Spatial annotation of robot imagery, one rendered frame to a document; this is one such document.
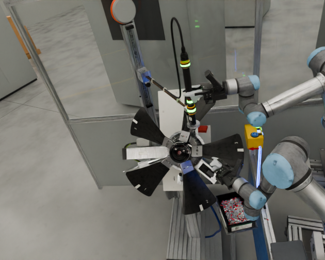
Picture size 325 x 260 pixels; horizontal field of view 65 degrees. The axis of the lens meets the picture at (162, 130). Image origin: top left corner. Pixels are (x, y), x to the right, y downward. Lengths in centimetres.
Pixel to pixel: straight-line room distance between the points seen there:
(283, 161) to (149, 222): 191
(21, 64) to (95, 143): 453
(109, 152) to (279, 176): 195
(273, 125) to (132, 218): 163
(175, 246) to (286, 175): 161
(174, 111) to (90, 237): 163
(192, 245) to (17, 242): 181
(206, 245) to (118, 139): 124
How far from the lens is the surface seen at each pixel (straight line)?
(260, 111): 123
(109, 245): 269
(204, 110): 146
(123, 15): 176
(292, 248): 109
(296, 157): 102
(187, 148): 143
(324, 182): 174
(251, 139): 174
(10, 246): 325
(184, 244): 241
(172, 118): 174
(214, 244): 241
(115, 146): 258
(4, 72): 671
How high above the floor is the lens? 219
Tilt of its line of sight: 36 degrees down
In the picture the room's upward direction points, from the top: 13 degrees counter-clockwise
